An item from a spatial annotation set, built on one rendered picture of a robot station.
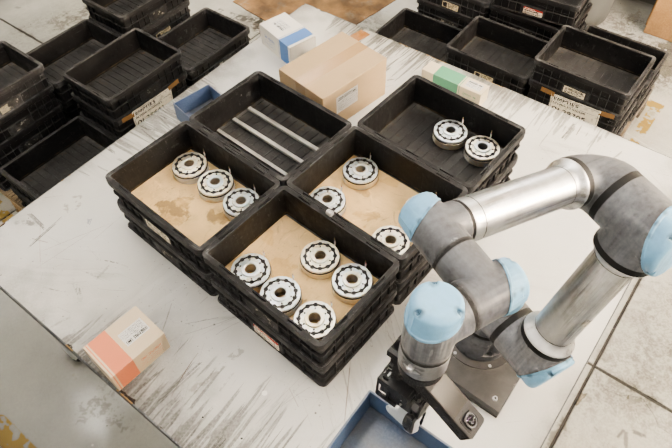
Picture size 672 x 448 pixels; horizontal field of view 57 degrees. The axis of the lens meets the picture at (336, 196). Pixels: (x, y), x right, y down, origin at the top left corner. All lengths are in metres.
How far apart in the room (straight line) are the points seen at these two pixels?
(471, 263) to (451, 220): 0.08
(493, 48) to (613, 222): 2.01
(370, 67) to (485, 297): 1.37
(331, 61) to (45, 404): 1.60
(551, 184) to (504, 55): 1.99
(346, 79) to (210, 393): 1.07
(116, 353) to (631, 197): 1.21
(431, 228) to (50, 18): 3.66
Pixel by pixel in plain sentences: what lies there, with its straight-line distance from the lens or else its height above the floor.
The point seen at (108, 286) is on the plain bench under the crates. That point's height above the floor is 0.70.
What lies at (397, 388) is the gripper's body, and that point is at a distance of 1.01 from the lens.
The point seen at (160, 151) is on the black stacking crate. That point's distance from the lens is 1.89.
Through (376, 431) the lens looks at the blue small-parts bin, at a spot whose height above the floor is 1.07.
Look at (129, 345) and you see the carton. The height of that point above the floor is 0.77.
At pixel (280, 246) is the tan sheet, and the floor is 0.83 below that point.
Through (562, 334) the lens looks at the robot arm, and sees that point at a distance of 1.37.
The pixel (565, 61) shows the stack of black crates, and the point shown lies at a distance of 2.92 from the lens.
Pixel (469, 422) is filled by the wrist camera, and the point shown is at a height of 1.26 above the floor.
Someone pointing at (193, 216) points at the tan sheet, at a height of 0.83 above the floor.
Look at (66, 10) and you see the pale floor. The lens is 4.39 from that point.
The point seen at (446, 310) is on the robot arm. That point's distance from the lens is 0.83.
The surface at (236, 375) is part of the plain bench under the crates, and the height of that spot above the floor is 0.70.
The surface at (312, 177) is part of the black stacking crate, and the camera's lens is 1.76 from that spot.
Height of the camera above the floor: 2.19
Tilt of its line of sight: 50 degrees down
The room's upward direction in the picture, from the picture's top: 2 degrees counter-clockwise
